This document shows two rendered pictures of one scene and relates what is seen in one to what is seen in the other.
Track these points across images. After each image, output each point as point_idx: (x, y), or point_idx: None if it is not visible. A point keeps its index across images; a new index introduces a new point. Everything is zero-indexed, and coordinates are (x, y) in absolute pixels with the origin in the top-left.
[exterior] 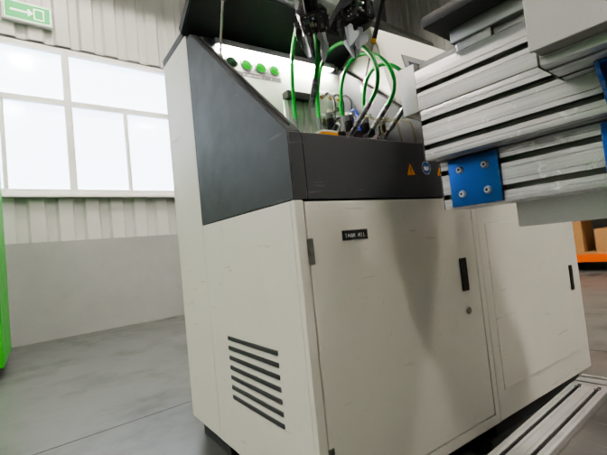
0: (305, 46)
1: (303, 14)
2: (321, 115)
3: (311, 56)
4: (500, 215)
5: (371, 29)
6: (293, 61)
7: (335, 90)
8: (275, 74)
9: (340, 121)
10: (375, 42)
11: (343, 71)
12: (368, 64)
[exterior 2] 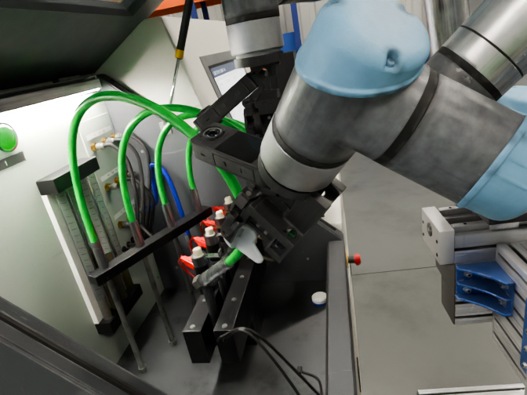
0: (237, 237)
1: (287, 228)
2: (100, 181)
3: (258, 262)
4: (348, 272)
5: (162, 21)
6: (75, 142)
7: (106, 122)
8: (10, 149)
9: (164, 212)
10: (183, 57)
11: (163, 134)
12: (173, 92)
